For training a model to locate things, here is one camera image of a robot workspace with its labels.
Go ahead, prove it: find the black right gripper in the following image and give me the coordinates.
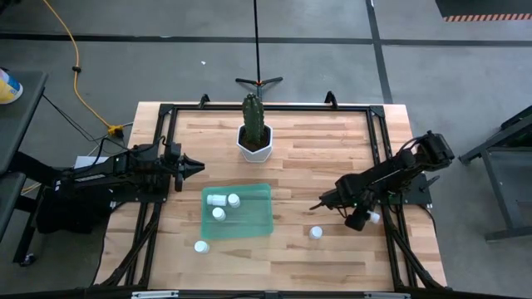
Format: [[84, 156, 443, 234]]
[[309, 182, 366, 211]]

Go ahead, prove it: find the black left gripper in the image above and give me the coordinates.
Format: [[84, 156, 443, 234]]
[[165, 153, 205, 193]]

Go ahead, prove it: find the teal translucent plastic basket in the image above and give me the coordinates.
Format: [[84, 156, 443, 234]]
[[200, 183, 274, 241]]

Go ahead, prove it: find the white hexagonal planter pot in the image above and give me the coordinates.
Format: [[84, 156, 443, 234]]
[[236, 123, 274, 164]]

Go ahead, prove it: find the green cactus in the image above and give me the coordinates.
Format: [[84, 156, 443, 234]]
[[242, 92, 266, 146]]

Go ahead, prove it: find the white paper sheet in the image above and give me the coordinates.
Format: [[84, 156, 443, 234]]
[[73, 154, 100, 170]]

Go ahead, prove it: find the black tripod stand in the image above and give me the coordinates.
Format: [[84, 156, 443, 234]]
[[234, 0, 284, 100]]

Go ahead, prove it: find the silver aluminium extrusion bar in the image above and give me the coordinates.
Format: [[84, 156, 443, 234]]
[[363, 292, 411, 299], [131, 290, 180, 299]]

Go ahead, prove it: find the black metal side table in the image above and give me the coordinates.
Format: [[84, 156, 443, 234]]
[[458, 105, 532, 243]]

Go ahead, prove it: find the dark grey side table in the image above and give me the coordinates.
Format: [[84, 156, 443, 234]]
[[0, 69, 49, 267]]

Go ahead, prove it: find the yellow and blue container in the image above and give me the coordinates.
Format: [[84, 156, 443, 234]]
[[0, 68, 24, 105]]

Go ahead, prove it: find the black mat with hazard stripes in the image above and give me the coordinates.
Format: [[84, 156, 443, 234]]
[[434, 0, 532, 22]]

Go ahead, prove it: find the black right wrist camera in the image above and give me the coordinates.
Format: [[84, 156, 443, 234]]
[[343, 206, 372, 233]]

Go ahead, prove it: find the yellow extension cable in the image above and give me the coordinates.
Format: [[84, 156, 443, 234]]
[[41, 0, 126, 139]]

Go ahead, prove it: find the black metal table frame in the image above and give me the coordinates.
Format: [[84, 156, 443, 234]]
[[85, 90, 448, 299]]

